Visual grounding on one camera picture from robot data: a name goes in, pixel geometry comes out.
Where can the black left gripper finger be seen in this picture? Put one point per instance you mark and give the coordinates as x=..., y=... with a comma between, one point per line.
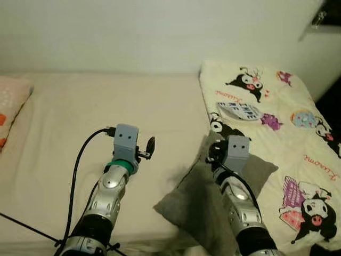
x=151, y=144

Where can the grey pillow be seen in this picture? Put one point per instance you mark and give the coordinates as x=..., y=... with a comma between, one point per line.
x=194, y=202

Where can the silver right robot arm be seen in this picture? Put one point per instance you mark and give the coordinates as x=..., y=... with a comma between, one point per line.
x=242, y=210

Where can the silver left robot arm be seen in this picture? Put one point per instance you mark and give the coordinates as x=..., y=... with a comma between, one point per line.
x=106, y=197

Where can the pink patterned pillow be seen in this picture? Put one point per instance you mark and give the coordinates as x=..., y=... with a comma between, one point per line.
x=11, y=104

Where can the cream bed sheet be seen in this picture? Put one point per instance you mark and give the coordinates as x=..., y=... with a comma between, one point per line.
x=106, y=106

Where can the cartoon print cream quilt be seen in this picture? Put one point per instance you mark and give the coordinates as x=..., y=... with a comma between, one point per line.
x=287, y=149

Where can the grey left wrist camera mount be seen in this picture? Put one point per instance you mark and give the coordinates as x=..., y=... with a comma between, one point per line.
x=126, y=141

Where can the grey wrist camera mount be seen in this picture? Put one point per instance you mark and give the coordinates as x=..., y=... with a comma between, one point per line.
x=126, y=141
x=238, y=152

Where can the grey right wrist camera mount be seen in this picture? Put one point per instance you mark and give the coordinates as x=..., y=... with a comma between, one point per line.
x=238, y=152

